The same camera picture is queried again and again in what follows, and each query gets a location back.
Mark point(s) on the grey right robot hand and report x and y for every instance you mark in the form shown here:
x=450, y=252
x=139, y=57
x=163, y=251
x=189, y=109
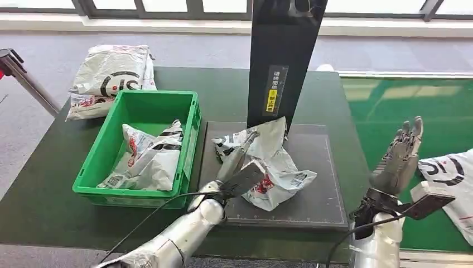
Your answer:
x=399, y=162

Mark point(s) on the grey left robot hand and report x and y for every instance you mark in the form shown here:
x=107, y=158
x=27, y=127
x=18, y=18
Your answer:
x=234, y=159

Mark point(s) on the white printed courier parcel bag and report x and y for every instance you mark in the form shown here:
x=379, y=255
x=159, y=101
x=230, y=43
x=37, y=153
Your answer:
x=454, y=177
x=155, y=162
x=281, y=170

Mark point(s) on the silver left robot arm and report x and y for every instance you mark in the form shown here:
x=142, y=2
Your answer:
x=181, y=233

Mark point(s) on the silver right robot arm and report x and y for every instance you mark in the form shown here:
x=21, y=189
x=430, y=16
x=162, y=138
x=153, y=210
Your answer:
x=380, y=236

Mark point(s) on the green mat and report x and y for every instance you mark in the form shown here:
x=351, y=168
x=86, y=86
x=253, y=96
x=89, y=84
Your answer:
x=384, y=111

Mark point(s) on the black yellow column label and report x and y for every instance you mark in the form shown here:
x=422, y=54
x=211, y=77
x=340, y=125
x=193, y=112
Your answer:
x=274, y=92

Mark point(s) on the black scanner column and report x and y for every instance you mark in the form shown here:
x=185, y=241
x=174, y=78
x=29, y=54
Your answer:
x=284, y=74

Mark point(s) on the small white round object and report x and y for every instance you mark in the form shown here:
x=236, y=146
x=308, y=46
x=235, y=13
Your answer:
x=325, y=68

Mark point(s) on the green plastic crate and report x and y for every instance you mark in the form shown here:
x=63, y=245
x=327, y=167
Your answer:
x=111, y=148

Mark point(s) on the large white logo parcel bag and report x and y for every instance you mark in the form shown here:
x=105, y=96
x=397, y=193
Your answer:
x=111, y=70

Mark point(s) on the white red-print parcel bag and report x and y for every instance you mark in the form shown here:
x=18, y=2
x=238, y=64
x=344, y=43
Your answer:
x=87, y=107

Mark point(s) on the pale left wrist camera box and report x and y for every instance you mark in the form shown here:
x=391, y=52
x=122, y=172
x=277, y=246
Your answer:
x=244, y=181

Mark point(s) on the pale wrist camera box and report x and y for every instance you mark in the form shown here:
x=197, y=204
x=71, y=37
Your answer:
x=244, y=181
x=428, y=199

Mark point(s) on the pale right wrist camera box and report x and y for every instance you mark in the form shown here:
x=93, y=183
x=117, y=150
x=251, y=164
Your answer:
x=428, y=199

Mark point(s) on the dark window frame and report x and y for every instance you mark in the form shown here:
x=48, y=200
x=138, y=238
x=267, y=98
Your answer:
x=166, y=11

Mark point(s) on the metal barrier post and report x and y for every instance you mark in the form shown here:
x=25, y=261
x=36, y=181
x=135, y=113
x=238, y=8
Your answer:
x=27, y=83

